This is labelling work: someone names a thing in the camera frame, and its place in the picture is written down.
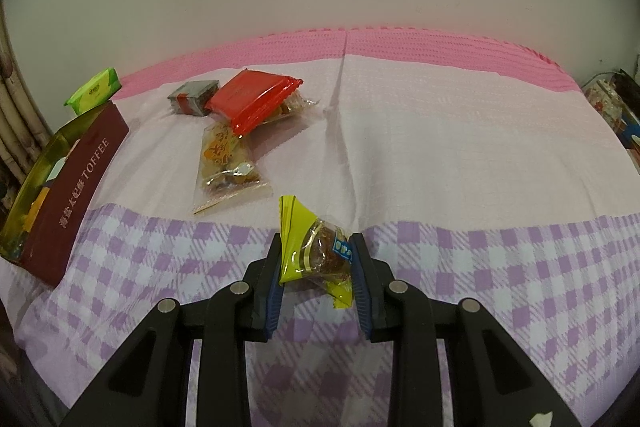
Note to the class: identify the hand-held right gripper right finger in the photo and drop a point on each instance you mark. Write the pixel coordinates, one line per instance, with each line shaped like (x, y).
(361, 307)

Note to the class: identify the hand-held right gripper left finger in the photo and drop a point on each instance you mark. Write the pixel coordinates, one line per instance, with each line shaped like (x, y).
(274, 302)

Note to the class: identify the yellow snack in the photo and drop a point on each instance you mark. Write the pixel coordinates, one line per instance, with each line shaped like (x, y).
(295, 237)

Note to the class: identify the clear brown pastry packet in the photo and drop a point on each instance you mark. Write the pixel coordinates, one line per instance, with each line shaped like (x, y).
(235, 179)

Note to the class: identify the clear cookie packet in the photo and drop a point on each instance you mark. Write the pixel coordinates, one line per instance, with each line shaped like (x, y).
(295, 105)

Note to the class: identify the grey red label snack packet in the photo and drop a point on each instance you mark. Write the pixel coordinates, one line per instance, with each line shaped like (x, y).
(192, 97)

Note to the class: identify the maroon gold tin box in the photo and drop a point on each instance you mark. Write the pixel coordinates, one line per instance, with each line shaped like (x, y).
(85, 187)

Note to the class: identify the pink knitted blanket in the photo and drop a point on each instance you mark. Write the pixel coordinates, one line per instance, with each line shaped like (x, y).
(400, 44)

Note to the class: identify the green tissue pack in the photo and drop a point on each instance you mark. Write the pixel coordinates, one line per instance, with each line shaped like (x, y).
(95, 91)

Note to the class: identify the beige patterned curtain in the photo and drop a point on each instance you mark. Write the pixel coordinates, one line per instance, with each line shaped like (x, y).
(15, 117)

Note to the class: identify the floral patterned bag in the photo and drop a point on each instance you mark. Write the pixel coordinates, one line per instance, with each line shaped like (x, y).
(605, 102)

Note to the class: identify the blue box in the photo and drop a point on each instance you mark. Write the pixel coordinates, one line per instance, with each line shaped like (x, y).
(630, 134)

